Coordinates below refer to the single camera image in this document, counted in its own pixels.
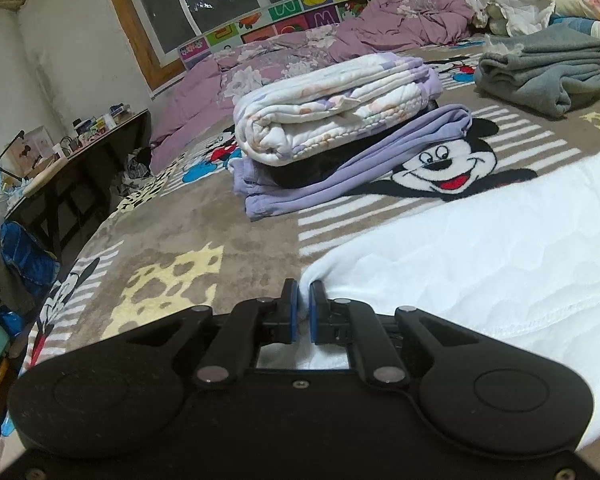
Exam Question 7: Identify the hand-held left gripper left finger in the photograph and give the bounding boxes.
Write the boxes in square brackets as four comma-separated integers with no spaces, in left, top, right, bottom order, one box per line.
[125,279,299,389]

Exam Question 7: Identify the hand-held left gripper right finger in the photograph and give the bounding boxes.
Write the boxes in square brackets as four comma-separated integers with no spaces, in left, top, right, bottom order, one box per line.
[309,280,481,389]

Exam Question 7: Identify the white and grey garment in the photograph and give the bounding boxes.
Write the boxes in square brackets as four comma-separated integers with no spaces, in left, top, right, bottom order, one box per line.
[254,140,600,453]

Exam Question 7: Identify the folded black garment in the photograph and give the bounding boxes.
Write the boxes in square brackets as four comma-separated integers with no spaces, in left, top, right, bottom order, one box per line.
[269,152,342,190]

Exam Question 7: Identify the cartoon printed blanket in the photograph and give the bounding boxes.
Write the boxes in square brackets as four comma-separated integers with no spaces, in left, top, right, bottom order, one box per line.
[0,35,600,463]

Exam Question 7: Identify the folded lavender garment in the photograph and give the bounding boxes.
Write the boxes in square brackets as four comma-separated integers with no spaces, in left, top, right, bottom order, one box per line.
[230,104,474,222]

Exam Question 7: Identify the folded white floral quilt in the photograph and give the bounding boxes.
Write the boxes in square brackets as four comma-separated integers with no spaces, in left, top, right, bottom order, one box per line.
[232,55,445,168]

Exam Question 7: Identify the black and white cloth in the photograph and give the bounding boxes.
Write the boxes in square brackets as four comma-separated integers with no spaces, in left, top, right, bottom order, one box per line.
[122,147,154,194]

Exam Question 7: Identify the purple floral duvet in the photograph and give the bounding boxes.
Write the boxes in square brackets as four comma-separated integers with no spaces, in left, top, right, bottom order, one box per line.
[150,0,477,173]

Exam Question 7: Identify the dark wooden desk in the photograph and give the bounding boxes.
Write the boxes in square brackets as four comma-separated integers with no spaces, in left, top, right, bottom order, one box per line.
[2,109,152,261]

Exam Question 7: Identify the blue bag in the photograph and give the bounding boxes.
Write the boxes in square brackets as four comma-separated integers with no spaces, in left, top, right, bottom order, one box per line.
[0,221,61,307]

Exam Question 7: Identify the small clutter on desk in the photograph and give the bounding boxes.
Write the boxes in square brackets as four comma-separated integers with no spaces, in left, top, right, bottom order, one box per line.
[55,104,132,155]

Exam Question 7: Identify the colourful alphabet headboard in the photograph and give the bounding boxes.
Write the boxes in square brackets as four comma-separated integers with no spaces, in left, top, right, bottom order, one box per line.
[179,0,473,67]

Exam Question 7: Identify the pale cardboard box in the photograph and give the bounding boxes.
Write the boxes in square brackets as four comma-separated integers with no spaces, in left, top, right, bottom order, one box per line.
[22,126,54,172]

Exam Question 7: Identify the black desk stand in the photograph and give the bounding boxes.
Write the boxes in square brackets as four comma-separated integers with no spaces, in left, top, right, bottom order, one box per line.
[0,130,27,179]

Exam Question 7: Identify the folded grey garments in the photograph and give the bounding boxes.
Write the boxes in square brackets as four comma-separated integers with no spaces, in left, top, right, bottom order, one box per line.
[474,24,600,120]

